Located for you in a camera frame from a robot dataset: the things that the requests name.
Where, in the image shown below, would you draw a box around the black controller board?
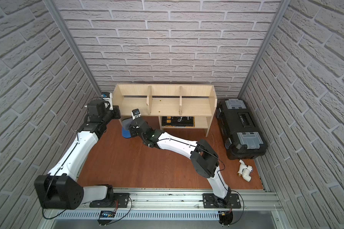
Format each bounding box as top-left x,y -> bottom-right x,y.
97,210 -> 116,226
218,211 -> 233,226

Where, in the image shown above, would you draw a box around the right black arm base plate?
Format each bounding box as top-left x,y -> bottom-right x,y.
202,193 -> 241,209

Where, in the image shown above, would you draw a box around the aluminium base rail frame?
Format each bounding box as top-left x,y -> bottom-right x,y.
39,188 -> 290,229

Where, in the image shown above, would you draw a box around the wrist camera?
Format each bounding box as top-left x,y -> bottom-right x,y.
132,109 -> 141,119
101,92 -> 113,110

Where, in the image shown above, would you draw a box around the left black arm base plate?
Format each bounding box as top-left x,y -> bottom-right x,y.
89,193 -> 130,208

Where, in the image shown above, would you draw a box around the white pvc pipe fitting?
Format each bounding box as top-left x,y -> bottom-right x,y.
238,159 -> 253,182

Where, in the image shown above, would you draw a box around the left black controller board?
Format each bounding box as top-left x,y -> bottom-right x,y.
97,210 -> 116,226

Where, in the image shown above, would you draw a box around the left aluminium corner post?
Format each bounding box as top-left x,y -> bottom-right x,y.
44,0 -> 101,96

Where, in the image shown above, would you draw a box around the light wooden bookshelf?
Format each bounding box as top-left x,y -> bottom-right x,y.
112,84 -> 217,136

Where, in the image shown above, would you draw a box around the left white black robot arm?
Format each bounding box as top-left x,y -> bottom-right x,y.
34,98 -> 120,210

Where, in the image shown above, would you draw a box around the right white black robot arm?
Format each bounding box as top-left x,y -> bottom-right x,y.
129,117 -> 231,200

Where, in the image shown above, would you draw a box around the right black controller board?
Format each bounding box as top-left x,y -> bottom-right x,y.
218,211 -> 233,226

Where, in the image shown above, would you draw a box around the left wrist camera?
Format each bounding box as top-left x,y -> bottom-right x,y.
101,92 -> 113,110

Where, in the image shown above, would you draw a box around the black yellow book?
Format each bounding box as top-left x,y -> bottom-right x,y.
161,116 -> 195,127

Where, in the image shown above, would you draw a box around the white vented cable duct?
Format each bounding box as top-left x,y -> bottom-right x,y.
56,210 -> 219,220

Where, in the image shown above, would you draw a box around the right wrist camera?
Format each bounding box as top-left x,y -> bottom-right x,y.
132,109 -> 141,119

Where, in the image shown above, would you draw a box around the blue and grey cloth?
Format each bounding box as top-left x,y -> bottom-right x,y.
121,118 -> 137,138

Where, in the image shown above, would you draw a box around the right aluminium corner post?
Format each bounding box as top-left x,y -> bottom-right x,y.
238,0 -> 291,99

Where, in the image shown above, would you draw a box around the black toolbox grey latches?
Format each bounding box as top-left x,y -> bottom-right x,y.
216,99 -> 268,160

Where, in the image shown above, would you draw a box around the aluminium corner post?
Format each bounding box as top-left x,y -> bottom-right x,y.
238,0 -> 291,99
44,0 -> 101,96

